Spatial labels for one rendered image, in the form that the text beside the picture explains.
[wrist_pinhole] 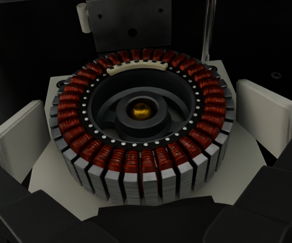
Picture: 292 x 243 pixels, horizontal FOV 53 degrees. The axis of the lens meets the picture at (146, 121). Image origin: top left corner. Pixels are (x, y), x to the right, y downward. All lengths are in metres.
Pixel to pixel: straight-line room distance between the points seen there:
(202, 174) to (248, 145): 0.05
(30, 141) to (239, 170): 0.13
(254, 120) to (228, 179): 0.04
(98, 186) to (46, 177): 0.05
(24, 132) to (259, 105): 0.13
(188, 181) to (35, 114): 0.10
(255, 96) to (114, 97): 0.09
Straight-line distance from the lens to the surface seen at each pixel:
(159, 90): 0.21
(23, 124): 0.17
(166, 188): 0.15
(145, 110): 0.18
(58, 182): 0.19
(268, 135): 0.17
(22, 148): 0.17
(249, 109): 0.19
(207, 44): 0.25
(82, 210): 0.18
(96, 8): 0.28
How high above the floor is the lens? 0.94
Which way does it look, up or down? 48 degrees down
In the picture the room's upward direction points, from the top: 5 degrees counter-clockwise
